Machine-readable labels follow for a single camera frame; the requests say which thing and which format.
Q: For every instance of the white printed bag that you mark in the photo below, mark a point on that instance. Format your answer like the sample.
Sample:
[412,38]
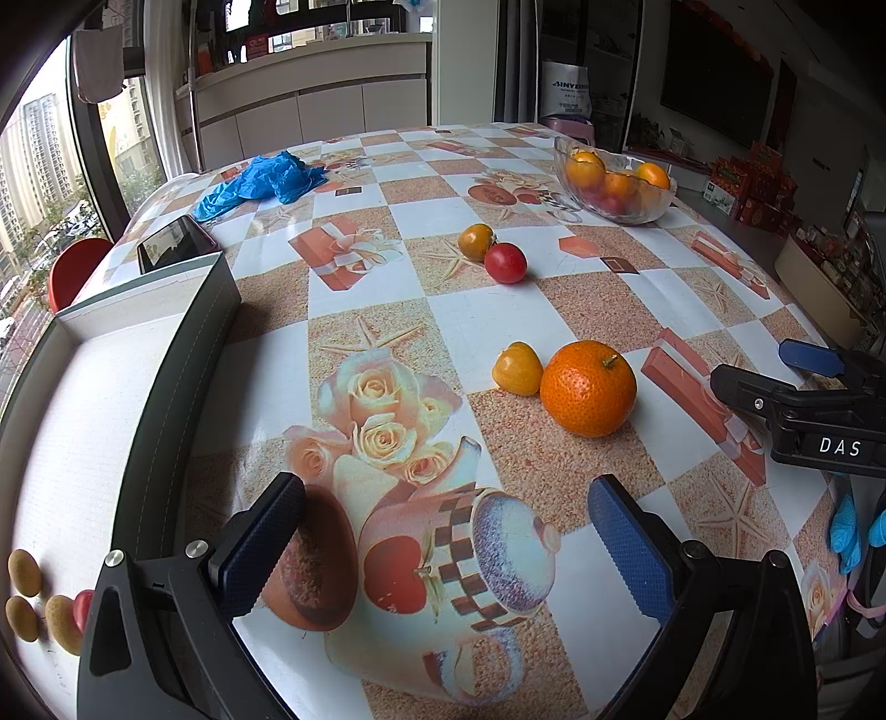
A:
[566,90]

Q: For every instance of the grey shallow box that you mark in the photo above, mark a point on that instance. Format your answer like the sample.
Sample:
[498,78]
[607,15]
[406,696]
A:
[90,415]

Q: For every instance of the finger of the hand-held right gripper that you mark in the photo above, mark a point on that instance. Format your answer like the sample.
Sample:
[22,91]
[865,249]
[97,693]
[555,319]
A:
[740,391]
[810,356]

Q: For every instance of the stack of red boxes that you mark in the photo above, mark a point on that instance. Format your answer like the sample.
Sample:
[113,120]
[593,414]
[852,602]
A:
[758,187]

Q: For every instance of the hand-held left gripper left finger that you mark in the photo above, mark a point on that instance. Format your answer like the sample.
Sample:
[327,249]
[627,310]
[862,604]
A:
[259,547]

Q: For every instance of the small brown fruit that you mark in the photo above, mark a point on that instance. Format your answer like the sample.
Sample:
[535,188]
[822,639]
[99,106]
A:
[64,623]
[22,618]
[25,573]

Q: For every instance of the orange in bowl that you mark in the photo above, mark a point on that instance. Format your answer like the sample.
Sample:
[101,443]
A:
[618,185]
[654,175]
[585,167]

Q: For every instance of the grey curtain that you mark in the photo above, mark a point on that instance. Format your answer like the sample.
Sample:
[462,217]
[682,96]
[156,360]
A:
[516,62]

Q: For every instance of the pink plastic stool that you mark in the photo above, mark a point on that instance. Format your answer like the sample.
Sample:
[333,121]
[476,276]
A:
[571,128]

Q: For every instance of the large orange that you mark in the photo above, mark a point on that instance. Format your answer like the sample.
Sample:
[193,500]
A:
[588,388]

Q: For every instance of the small yellow-orange tomato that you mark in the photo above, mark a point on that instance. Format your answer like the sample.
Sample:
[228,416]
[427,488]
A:
[476,242]
[518,369]

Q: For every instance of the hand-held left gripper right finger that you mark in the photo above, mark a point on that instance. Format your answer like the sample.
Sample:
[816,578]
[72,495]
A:
[633,554]

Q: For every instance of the person's right hand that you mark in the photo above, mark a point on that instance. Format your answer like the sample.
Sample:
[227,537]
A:
[846,529]

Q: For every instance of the phone in red case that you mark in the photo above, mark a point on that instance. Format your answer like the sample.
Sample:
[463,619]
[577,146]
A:
[173,242]

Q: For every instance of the red tomato in bowl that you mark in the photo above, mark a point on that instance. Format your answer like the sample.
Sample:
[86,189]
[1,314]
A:
[609,205]

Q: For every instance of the green and white box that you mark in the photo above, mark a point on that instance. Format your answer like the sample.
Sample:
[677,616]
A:
[720,197]

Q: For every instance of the low shelf with goods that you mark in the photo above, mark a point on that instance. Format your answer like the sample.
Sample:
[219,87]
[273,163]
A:
[824,284]

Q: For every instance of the checkered printed tablecloth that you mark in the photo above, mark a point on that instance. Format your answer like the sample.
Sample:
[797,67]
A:
[429,332]

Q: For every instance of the grey hanging cloth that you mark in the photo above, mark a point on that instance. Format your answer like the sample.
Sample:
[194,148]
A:
[97,66]

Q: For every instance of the red chair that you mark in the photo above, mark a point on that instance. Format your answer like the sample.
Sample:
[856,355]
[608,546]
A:
[76,273]

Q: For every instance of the crumpled blue plastic glove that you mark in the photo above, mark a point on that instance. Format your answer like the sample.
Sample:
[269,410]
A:
[259,181]

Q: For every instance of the black wall screen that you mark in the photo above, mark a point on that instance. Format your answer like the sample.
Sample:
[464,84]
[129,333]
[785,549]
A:
[713,76]

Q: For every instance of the red tomato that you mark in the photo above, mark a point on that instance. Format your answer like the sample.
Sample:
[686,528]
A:
[84,609]
[609,205]
[505,263]

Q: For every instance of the white counter cabinet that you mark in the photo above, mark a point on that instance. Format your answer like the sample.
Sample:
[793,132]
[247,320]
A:
[311,111]

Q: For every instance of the clear glass bowl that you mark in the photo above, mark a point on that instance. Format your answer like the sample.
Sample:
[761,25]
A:
[623,211]

